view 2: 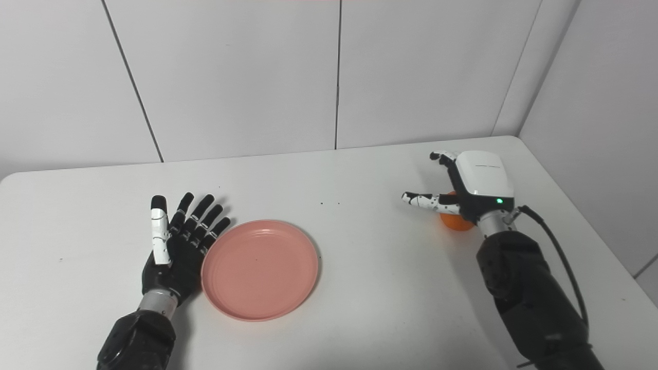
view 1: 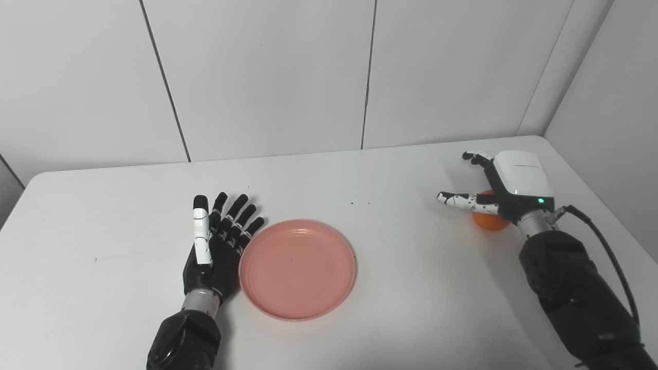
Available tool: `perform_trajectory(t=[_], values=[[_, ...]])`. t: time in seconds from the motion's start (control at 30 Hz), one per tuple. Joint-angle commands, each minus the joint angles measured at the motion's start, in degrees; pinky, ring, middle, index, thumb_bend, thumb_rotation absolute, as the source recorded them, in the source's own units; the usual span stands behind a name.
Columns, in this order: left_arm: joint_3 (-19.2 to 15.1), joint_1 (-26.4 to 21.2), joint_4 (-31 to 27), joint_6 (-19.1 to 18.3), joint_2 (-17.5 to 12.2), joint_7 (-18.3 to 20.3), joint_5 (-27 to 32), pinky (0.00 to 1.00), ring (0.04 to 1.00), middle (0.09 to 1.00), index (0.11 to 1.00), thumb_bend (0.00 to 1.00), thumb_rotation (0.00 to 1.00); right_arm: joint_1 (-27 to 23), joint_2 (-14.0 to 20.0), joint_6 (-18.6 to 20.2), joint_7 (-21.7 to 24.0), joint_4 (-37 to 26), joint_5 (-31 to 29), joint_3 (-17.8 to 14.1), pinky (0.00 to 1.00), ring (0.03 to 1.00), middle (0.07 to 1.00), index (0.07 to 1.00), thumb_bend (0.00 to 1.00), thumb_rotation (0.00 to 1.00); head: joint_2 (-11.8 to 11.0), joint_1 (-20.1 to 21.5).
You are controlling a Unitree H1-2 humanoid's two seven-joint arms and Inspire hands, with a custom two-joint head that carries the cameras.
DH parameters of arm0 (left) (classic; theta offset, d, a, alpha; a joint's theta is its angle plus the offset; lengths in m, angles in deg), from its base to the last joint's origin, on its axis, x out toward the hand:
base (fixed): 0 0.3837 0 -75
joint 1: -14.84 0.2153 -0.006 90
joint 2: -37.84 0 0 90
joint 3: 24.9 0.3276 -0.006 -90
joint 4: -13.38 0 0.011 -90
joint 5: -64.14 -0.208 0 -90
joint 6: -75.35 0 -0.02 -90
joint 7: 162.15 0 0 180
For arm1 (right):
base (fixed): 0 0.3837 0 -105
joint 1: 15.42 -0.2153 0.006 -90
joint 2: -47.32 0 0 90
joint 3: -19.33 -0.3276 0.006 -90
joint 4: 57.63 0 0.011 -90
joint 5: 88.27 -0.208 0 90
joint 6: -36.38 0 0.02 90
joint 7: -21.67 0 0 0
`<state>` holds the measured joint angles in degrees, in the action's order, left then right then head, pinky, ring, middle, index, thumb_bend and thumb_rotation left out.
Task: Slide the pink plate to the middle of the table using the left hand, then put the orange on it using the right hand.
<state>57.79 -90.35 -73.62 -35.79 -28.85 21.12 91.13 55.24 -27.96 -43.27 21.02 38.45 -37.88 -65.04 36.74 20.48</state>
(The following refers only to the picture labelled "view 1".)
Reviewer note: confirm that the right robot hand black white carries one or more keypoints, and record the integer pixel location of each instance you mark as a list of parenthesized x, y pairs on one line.
[(509, 190)]

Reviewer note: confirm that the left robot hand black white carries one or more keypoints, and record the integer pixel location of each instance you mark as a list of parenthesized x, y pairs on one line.
[(216, 252)]

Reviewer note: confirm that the orange fruit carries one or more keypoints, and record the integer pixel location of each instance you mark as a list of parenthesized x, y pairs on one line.
[(489, 221)]

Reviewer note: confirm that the pink round plate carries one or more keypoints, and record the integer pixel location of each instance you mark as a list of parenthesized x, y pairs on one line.
[(297, 270)]

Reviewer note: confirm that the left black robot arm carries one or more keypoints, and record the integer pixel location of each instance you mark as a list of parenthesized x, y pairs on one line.
[(187, 334)]

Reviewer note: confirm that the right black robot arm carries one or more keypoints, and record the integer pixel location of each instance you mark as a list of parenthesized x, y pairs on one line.
[(576, 293)]

